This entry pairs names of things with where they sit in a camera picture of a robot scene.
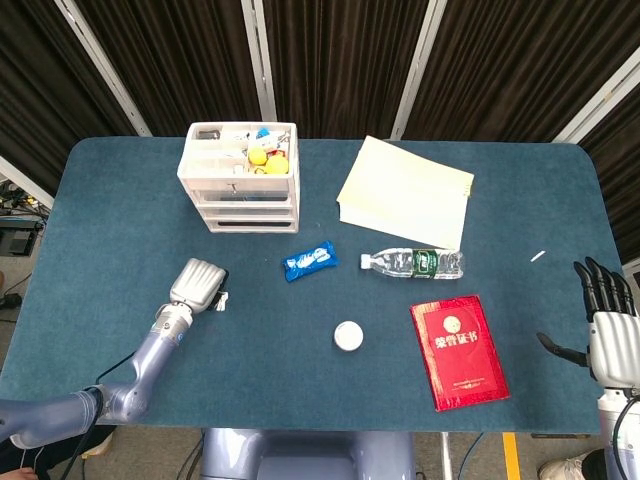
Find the red certificate book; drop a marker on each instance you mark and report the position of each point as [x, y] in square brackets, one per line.
[460, 355]

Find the large yellow ball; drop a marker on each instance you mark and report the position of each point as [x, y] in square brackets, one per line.
[276, 165]

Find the white sneaker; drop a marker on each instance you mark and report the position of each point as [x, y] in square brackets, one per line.
[560, 470]

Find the blue felt table mat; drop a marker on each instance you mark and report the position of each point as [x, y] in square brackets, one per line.
[100, 250]

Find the blue-grey robot torso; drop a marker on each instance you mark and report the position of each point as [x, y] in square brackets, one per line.
[300, 455]

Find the black electronics box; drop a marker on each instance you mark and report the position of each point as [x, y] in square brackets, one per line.
[17, 240]

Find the clear green-label water bottle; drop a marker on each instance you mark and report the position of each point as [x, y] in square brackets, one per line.
[400, 263]

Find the metal keys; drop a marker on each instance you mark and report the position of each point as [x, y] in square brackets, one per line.
[223, 302]

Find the pale yellow paper notebook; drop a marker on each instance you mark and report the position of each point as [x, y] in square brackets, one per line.
[405, 195]

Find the small white stick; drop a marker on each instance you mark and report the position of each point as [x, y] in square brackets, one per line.
[538, 256]

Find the dark pleated curtain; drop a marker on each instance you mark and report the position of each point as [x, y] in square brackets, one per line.
[340, 60]

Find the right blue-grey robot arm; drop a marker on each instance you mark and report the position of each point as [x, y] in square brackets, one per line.
[625, 435]

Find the white metal frame post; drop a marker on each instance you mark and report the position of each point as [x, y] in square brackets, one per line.
[417, 70]
[109, 75]
[25, 182]
[600, 100]
[260, 60]

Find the white plastic drawer organizer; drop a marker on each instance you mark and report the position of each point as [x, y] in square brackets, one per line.
[240, 205]

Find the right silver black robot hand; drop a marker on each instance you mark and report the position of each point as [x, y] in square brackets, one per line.
[617, 345]

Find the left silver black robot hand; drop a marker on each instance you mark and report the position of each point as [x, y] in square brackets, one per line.
[197, 285]

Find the blue snack packet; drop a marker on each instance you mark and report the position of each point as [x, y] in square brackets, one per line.
[310, 261]

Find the round clear paper clip box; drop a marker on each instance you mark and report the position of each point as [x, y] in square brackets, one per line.
[348, 336]

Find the small yellow ball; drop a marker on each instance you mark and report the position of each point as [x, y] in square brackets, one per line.
[257, 155]

